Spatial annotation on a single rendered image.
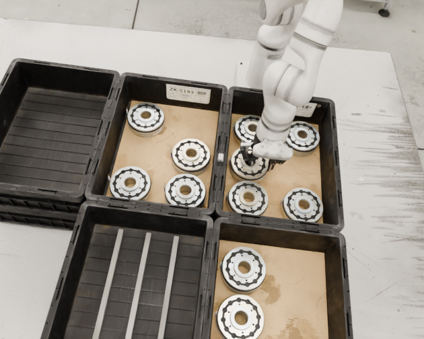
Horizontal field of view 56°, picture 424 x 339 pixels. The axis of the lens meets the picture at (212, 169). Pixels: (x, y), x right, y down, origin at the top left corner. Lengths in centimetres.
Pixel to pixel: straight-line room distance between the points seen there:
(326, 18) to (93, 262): 72
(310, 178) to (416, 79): 185
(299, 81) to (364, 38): 222
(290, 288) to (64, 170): 64
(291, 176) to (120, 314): 56
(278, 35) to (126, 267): 75
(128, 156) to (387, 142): 86
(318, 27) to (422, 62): 226
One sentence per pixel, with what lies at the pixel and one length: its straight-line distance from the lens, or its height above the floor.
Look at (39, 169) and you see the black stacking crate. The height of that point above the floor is 83.
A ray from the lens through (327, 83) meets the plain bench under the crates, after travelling 155.
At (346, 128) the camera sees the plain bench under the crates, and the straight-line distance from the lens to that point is 143.
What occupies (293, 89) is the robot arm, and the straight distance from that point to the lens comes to 79.
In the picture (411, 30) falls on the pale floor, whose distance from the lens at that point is 323.
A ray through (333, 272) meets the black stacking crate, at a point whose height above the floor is 88.
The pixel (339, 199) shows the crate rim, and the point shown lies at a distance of 99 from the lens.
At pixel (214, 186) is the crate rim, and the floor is 92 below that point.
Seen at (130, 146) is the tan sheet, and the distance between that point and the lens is 111.
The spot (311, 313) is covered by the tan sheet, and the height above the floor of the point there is 83.
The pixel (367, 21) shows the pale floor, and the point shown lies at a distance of 314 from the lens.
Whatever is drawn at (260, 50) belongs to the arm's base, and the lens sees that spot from 122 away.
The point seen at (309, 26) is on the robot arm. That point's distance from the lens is 78.
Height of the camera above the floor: 175
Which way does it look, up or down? 59 degrees down
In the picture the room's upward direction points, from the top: 9 degrees clockwise
